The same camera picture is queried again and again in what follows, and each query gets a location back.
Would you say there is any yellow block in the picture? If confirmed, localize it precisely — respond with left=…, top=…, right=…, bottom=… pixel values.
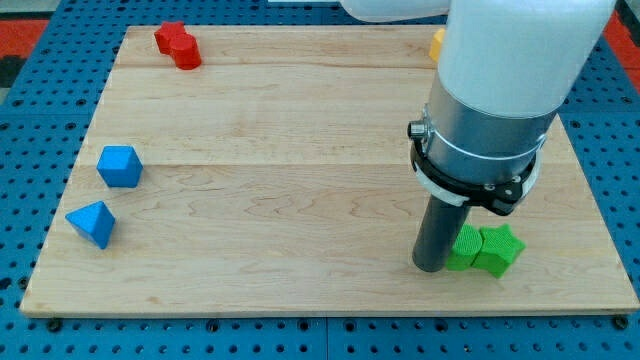
left=429, top=28, right=446, bottom=63

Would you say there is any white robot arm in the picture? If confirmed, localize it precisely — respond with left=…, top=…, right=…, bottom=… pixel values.
left=341, top=0, right=615, bottom=185

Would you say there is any black clamp ring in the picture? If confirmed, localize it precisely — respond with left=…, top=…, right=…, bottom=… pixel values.
left=407, top=119, right=544, bottom=217

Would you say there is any green cylinder block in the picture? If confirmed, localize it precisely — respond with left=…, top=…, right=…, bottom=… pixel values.
left=445, top=224, right=483, bottom=271

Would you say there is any red star block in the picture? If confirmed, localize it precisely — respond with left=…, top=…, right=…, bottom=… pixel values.
left=154, top=21, right=186, bottom=55

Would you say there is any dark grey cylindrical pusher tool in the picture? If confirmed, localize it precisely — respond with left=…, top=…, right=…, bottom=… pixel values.
left=412, top=195, right=470, bottom=272

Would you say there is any green star block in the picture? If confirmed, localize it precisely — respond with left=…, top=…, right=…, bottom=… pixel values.
left=472, top=224, right=526, bottom=278

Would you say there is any blue triangle block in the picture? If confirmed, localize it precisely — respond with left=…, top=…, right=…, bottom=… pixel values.
left=65, top=201, right=116, bottom=250

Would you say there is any wooden board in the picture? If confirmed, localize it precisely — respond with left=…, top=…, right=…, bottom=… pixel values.
left=21, top=25, right=639, bottom=319

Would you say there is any blue cube block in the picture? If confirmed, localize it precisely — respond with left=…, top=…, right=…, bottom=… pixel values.
left=96, top=145, right=143, bottom=188

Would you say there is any red cylinder block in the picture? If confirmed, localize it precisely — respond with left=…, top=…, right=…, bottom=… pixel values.
left=169, top=33, right=201, bottom=70

